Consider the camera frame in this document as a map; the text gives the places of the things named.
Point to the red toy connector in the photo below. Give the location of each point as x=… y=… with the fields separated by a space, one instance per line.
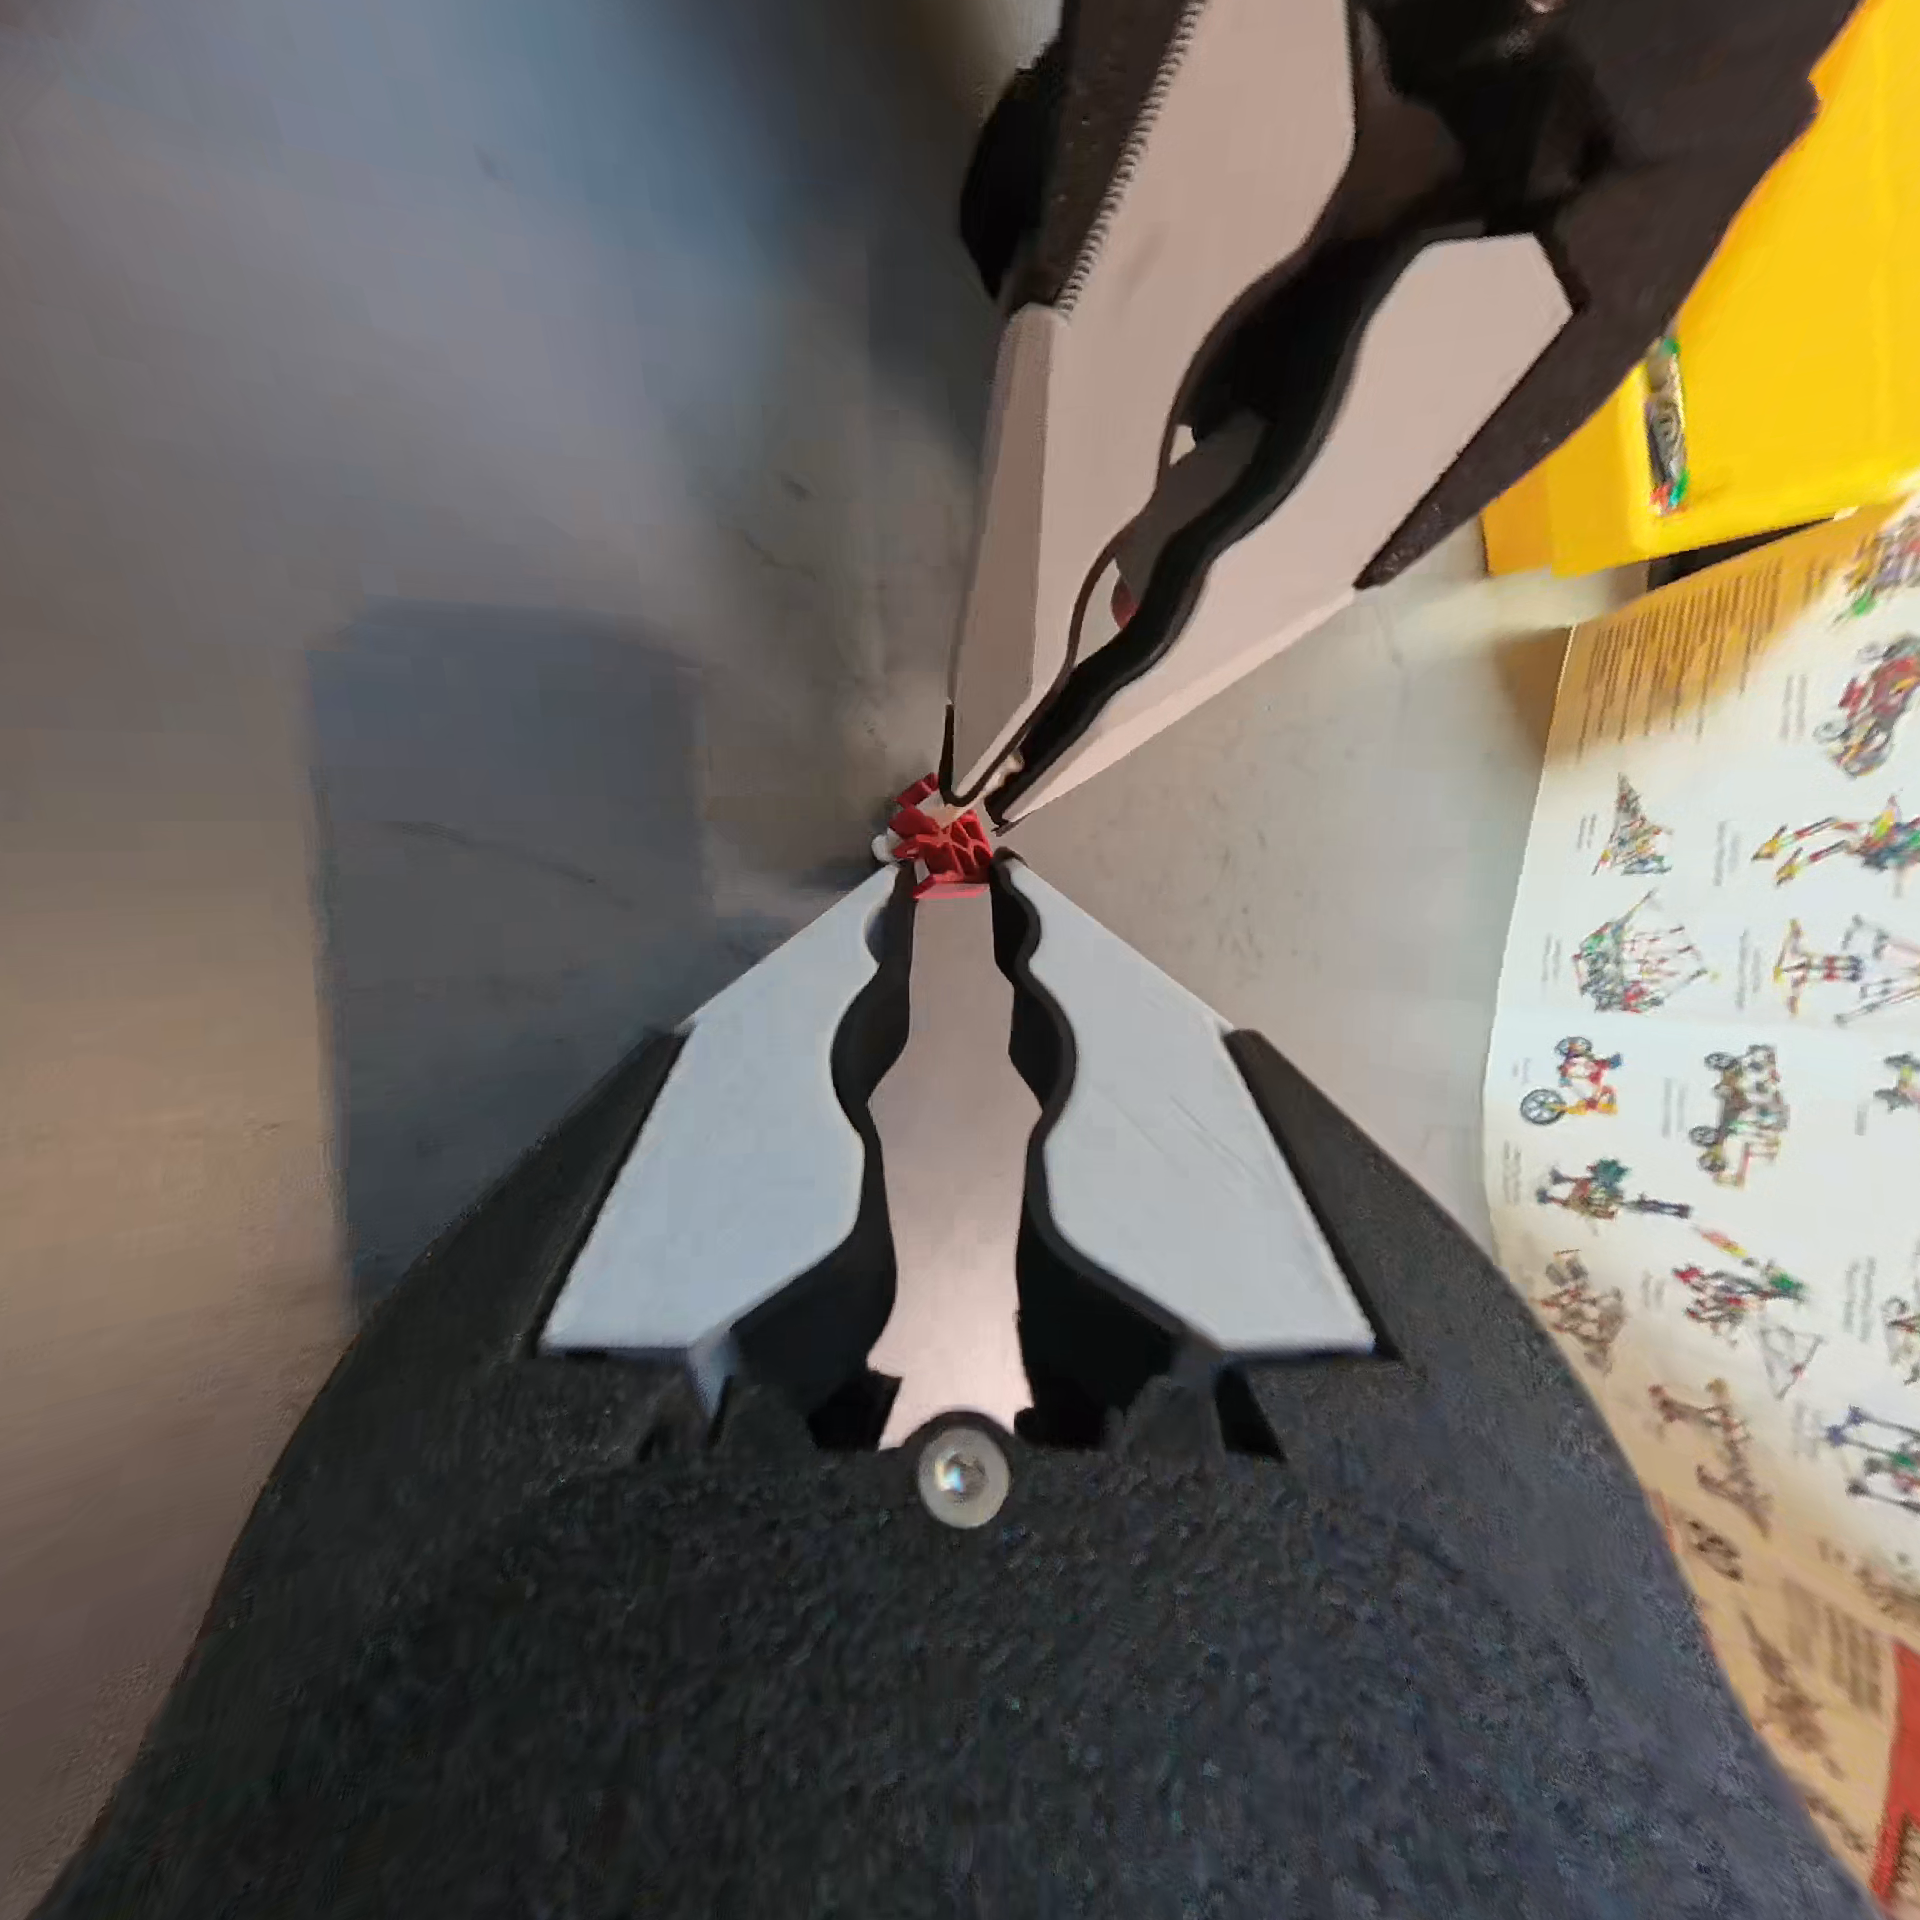
x=943 y=849

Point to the pile of toy pieces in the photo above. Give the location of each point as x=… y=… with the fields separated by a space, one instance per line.
x=1662 y=435

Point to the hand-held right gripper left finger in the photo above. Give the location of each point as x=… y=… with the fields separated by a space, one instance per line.
x=722 y=1184

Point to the toy instruction sheet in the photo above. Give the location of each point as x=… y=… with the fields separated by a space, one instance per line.
x=1724 y=975

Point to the yellow plastic bin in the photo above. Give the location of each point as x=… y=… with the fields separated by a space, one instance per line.
x=1799 y=300

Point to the grey desk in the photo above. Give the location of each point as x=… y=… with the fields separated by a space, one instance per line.
x=451 y=450

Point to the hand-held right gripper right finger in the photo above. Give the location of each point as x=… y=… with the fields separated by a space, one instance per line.
x=1201 y=1201

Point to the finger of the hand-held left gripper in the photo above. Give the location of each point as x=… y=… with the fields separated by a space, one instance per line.
x=1142 y=300
x=1350 y=481

